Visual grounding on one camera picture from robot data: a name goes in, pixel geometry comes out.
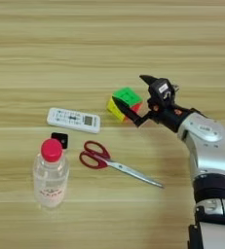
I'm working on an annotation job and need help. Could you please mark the clear bottle red cap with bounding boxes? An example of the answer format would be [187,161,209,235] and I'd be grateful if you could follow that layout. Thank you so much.
[32,138,70,209]

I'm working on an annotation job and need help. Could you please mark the white remote control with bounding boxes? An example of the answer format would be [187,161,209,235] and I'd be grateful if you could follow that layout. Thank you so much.
[46,107,101,134]

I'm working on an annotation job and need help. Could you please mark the colourful puzzle cube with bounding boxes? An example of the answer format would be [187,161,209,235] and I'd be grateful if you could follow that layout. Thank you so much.
[105,87,143,123]

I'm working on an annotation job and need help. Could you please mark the red handled scissors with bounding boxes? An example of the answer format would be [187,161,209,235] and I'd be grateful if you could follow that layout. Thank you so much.
[79,140,165,189]

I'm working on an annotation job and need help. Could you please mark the small black square device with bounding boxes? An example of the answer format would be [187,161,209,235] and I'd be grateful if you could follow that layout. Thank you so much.
[51,131,69,150]

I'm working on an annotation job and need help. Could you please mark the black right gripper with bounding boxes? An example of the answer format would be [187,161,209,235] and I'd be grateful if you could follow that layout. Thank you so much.
[112,74,197,134]

